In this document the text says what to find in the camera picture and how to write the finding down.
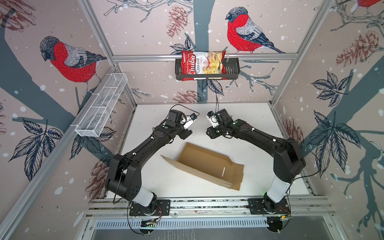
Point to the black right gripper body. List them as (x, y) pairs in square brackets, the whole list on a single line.
[(215, 132)]

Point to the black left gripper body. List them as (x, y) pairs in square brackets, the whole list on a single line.
[(182, 132)]

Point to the brown cardboard paper box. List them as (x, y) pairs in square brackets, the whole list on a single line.
[(208, 165)]

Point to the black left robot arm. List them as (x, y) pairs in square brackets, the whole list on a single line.
[(124, 178)]

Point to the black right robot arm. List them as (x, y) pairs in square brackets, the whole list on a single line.
[(288, 159)]

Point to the red cassava chips bag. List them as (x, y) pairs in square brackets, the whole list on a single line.
[(203, 63)]

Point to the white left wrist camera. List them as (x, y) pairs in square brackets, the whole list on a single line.
[(187, 121)]

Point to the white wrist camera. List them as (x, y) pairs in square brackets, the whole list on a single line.
[(187, 121), (212, 119)]

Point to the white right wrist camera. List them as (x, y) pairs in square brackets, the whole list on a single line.
[(212, 119)]

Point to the black wire wall basket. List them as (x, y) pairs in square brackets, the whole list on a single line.
[(231, 66)]

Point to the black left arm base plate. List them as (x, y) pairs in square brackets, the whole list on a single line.
[(155, 208)]

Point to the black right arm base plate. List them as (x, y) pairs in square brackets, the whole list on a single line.
[(259, 206)]

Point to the white mesh wall shelf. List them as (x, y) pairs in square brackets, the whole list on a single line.
[(95, 119)]

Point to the aluminium front rail frame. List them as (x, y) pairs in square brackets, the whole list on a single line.
[(202, 213)]

